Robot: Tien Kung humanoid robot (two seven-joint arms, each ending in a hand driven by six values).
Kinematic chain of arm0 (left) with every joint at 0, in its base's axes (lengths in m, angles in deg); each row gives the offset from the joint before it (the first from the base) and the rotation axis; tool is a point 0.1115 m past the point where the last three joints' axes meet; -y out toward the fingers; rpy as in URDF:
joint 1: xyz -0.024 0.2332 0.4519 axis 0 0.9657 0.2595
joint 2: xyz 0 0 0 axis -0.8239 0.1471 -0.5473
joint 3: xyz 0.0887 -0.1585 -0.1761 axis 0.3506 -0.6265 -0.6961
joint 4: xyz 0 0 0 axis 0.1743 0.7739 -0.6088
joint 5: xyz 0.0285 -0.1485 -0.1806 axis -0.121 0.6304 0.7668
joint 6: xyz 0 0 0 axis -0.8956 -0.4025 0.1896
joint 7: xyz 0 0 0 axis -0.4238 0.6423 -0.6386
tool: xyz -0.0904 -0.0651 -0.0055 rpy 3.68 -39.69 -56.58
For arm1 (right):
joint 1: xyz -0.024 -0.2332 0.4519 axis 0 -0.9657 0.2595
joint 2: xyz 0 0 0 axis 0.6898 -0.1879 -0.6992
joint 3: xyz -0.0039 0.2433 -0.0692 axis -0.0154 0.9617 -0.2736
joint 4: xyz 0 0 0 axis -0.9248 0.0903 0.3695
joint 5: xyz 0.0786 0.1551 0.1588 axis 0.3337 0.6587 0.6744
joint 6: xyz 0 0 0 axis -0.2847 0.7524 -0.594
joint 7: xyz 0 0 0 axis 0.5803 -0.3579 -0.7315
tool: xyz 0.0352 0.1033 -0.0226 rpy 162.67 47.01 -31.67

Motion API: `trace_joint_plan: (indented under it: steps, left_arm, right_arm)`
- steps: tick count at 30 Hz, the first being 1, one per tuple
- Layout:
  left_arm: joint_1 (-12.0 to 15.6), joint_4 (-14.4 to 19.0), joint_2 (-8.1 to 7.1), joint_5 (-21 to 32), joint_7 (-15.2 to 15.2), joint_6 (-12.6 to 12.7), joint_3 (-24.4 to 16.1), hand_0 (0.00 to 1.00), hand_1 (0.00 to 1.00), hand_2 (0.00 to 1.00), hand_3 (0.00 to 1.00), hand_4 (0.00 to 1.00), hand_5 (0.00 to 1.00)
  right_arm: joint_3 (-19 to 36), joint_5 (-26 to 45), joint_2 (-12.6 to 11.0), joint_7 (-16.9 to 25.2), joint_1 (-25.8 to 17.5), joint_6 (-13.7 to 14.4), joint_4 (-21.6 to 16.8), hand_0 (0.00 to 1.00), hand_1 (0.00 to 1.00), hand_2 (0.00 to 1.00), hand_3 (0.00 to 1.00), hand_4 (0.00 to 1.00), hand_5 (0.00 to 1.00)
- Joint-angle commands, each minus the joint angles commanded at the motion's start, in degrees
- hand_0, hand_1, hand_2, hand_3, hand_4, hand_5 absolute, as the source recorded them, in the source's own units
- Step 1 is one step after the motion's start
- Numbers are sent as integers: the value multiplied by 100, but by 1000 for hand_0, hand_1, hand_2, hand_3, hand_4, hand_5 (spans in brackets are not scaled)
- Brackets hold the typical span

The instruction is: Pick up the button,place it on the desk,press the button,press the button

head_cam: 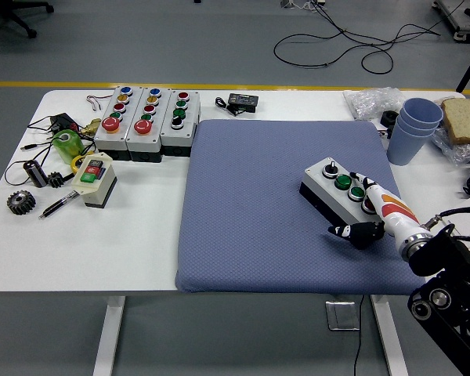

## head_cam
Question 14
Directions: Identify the brass fitting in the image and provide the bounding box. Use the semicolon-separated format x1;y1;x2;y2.
80;118;103;138

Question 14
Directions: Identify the grey four-button control box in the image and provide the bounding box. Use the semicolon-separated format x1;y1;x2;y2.
299;157;381;231
160;89;202;158

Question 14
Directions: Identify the black power adapter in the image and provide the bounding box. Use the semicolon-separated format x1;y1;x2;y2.
49;112;79;135

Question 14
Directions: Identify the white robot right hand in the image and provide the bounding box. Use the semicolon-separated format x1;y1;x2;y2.
327;171;422;250

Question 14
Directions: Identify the cream red-green switch box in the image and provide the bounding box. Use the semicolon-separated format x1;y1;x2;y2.
70;153;118;209

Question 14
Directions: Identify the black pen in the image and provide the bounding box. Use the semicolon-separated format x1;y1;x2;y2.
38;190;81;220

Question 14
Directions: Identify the black barrel plug cable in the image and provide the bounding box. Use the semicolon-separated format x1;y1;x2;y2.
20;132;60;154

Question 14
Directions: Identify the large steel gear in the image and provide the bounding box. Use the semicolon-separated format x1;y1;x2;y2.
6;190;38;215

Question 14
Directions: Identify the metal floor socket plate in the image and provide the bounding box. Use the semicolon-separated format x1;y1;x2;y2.
324;299;362;332

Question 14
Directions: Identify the black cylinder capacitor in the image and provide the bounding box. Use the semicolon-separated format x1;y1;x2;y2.
22;159;49;189

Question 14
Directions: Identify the bread slice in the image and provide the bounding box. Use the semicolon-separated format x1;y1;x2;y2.
440;97;470;146

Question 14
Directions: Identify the blue-grey quilted mat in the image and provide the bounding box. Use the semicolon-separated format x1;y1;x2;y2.
175;119;426;295

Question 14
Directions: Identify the blue plastic cup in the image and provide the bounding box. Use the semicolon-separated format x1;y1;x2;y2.
399;97;444;128
386;119;438;167
395;111;442;137

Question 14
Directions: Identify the small black gear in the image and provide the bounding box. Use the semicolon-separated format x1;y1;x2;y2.
46;171;66;190

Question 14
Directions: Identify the black floor cable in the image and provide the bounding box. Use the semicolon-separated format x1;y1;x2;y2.
273;0;469;75

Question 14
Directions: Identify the clear bubble wrap bag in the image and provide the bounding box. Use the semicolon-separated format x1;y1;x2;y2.
343;86;407;121

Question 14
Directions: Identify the black round part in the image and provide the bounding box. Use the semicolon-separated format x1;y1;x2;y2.
379;110;401;128

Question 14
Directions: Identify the black office chair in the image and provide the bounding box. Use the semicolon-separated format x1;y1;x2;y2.
0;0;55;40

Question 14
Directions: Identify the clear plastic bag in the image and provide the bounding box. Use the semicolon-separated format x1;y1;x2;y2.
430;125;470;168

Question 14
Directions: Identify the grey emergency-stop button box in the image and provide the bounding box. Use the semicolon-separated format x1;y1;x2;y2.
125;86;172;162
92;85;144;161

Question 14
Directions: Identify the translucent green roll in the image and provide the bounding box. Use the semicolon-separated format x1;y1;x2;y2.
51;129;85;164

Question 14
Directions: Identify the red white twisted wire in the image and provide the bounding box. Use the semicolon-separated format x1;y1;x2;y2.
85;93;115;113

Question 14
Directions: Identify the white table leg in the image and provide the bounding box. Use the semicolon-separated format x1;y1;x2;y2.
370;294;410;376
92;295;127;376

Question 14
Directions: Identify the black digital meter module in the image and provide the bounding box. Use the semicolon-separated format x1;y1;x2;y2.
214;92;260;118

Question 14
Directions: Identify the yellow tape ring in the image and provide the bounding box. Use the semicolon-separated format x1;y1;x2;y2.
70;154;89;174

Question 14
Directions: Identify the aluminium frame stand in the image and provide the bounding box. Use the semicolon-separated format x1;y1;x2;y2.
430;0;470;42

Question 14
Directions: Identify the black cable under table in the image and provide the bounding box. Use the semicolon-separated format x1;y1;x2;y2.
352;294;366;376

